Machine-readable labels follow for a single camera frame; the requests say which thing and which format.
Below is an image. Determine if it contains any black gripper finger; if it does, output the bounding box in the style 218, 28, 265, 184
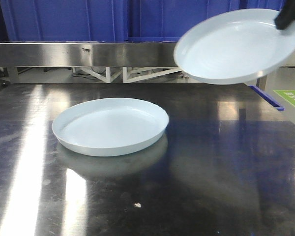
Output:
274, 0, 295, 30

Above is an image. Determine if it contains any light blue plate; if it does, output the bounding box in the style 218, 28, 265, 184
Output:
174, 8, 295, 85
52, 98, 169, 157

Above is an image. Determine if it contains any stainless steel upper shelf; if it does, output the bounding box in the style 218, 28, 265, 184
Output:
0, 41, 295, 85

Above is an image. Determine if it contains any large blue crate middle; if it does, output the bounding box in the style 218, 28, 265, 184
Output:
127, 0, 240, 42

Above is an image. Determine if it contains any large blue crate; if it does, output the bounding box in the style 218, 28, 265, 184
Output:
127, 0, 240, 42
0, 0, 128, 42

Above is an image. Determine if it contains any large blue crate left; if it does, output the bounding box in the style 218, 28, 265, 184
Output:
0, 0, 128, 42

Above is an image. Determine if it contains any white metal frame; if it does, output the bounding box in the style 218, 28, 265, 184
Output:
71, 67, 185, 83

